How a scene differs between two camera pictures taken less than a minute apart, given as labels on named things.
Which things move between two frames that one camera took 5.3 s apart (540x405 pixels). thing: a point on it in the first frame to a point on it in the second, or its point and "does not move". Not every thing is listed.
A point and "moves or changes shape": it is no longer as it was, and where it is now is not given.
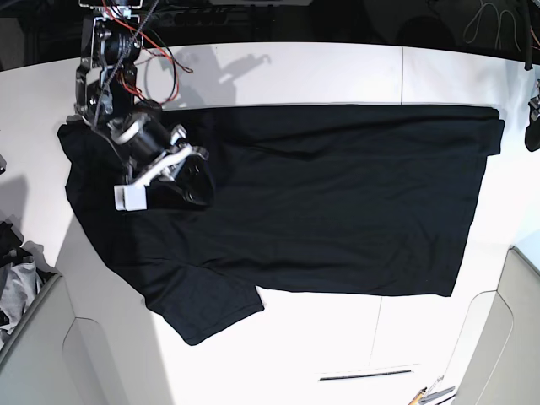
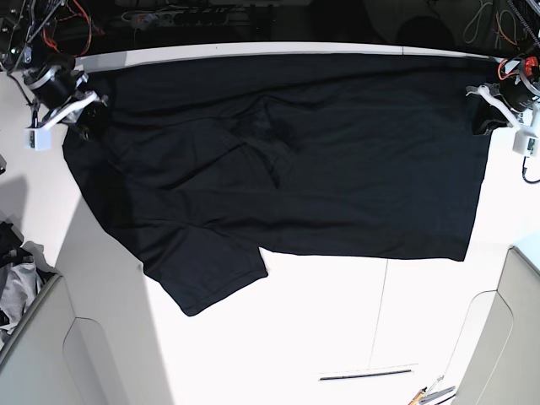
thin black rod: [402, 371] does not move
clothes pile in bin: [24, 273] does not move
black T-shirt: [375, 200] moves or changes shape
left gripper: [151, 150] to [58, 92]
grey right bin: [497, 359] does not move
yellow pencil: [416, 399] does not move
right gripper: [532, 131] to [518, 88]
